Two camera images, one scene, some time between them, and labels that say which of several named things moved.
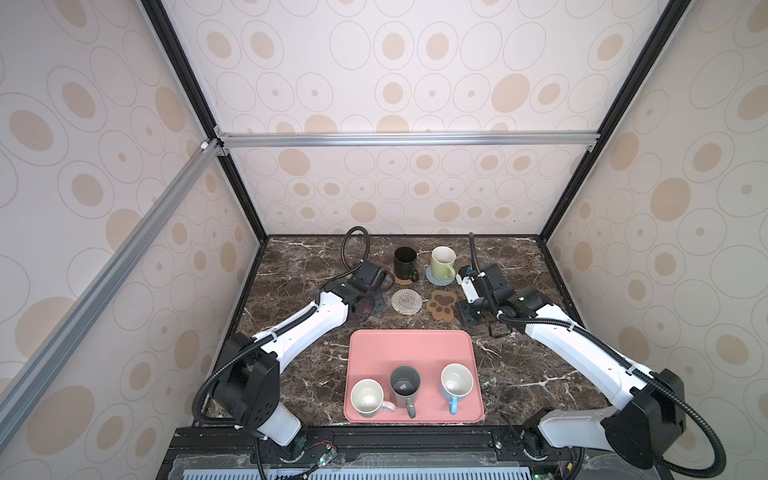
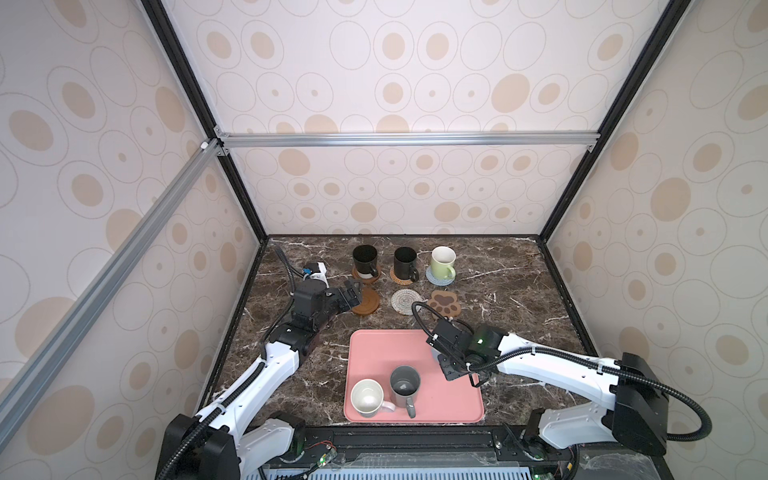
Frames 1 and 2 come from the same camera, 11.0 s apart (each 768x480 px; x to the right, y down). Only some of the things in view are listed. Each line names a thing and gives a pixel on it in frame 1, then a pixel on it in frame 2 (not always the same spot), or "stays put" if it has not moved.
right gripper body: [489, 307] to [449, 369]
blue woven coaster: [437, 281] stays put
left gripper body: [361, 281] to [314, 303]
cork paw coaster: [442, 304] stays put
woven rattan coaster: [404, 282] stays put
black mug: [363, 306] to [365, 260]
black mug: [405, 263] stays put
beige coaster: [407, 302] stays put
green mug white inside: [443, 259] stays put
